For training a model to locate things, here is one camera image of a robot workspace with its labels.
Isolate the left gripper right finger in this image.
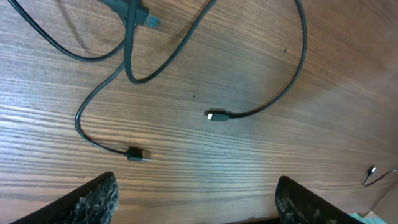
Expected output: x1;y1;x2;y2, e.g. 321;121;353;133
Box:
275;176;361;224

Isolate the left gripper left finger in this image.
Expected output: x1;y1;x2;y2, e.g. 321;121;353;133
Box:
12;172;119;224

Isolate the black USB cable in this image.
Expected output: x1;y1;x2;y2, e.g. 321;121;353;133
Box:
7;0;152;163
99;0;308;122

